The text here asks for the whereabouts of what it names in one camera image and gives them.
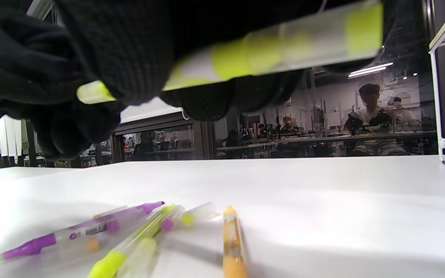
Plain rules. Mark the person's right hand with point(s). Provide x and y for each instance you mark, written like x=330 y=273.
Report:
x=122 y=46

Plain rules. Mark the yellow highlighter with clear body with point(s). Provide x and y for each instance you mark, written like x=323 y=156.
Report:
x=265 y=50

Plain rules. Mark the clear highlighter with purple band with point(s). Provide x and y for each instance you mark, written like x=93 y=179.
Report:
x=191 y=217

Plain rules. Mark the purple highlighter pen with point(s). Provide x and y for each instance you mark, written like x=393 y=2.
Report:
x=41 y=243

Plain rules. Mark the clear pale yellow highlighter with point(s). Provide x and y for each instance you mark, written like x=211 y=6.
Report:
x=139 y=258

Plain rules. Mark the yellow-green highlighter pen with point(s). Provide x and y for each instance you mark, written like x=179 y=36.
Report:
x=110 y=262

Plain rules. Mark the long background work table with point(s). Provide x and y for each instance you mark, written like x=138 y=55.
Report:
x=323 y=138

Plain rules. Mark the orange pen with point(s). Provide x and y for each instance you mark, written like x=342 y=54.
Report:
x=233 y=247

